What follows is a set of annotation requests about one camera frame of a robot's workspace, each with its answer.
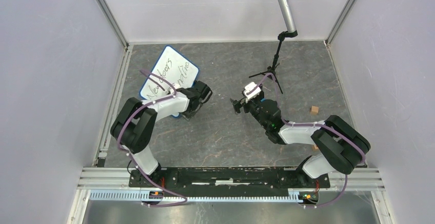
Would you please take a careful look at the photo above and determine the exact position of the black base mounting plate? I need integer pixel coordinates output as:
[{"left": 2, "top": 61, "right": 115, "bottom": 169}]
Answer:
[{"left": 129, "top": 167, "right": 330, "bottom": 197}]

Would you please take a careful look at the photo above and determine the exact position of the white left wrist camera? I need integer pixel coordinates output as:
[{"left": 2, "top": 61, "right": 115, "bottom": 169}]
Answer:
[{"left": 166, "top": 83, "right": 182, "bottom": 95}]

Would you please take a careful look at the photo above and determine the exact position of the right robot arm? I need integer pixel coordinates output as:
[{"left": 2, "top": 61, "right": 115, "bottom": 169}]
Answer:
[{"left": 231, "top": 98, "right": 371, "bottom": 187}]

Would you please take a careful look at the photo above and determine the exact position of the small wooden cube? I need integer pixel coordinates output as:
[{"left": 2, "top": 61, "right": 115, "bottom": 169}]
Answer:
[{"left": 309, "top": 106, "right": 320, "bottom": 115}]

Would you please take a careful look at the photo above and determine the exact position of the black tripod stand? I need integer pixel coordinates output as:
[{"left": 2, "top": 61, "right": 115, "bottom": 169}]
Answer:
[{"left": 248, "top": 31, "right": 298, "bottom": 94}]

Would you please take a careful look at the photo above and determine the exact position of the blue framed whiteboard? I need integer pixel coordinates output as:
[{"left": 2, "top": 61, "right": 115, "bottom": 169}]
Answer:
[{"left": 135, "top": 46, "right": 199, "bottom": 119}]

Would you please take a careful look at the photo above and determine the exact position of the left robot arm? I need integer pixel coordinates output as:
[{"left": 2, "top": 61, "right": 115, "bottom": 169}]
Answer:
[{"left": 110, "top": 80, "right": 213, "bottom": 187}]

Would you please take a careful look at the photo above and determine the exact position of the slotted cable duct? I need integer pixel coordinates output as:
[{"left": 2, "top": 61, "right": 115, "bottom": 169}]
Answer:
[{"left": 89, "top": 190, "right": 302, "bottom": 202}]

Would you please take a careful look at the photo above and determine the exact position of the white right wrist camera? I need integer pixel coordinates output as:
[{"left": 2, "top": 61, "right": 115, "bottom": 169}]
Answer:
[{"left": 243, "top": 82, "right": 262, "bottom": 102}]

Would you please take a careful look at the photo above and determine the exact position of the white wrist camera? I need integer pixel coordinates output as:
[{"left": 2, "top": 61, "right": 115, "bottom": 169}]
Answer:
[
  {"left": 243, "top": 82, "right": 262, "bottom": 102},
  {"left": 166, "top": 83, "right": 182, "bottom": 95}
]

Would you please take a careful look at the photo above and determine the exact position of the aluminium frame rail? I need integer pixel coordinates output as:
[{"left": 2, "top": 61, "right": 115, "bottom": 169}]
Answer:
[{"left": 77, "top": 167, "right": 385, "bottom": 192}]

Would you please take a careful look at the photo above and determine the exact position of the silver pole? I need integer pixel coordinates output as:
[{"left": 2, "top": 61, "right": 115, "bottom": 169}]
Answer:
[{"left": 278, "top": 0, "right": 298, "bottom": 37}]

